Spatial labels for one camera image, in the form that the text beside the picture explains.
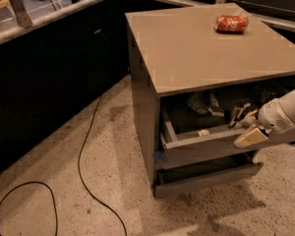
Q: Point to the small beige sponge piece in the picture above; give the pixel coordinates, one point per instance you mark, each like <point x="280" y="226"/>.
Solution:
<point x="203" y="132"/>

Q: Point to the crushed orange soda can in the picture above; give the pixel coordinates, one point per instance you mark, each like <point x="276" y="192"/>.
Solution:
<point x="232" y="24"/>

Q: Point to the grey top drawer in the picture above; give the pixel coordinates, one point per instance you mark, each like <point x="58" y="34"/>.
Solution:
<point x="190" y="147"/>

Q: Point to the grey drawer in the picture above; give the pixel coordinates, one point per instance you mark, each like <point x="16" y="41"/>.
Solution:
<point x="190" y="147"/>
<point x="204" y="181"/>

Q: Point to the grey bottom drawer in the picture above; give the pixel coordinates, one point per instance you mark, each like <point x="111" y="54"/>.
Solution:
<point x="204" y="181"/>

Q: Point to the green chip bag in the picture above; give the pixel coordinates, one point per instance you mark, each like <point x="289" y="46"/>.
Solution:
<point x="205" y="103"/>

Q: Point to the black barrier panel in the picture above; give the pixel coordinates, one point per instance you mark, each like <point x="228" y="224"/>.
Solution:
<point x="49" y="75"/>

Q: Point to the blue tape piece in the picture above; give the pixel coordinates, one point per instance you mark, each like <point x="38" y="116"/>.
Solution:
<point x="159" y="156"/>

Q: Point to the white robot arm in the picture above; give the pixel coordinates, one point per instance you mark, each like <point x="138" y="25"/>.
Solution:
<point x="288" y="103"/>

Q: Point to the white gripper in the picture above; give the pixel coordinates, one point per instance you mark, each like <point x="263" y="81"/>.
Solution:
<point x="273" y="116"/>

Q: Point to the grey drawer cabinet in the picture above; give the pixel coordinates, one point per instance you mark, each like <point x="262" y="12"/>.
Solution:
<point x="176" y="52"/>

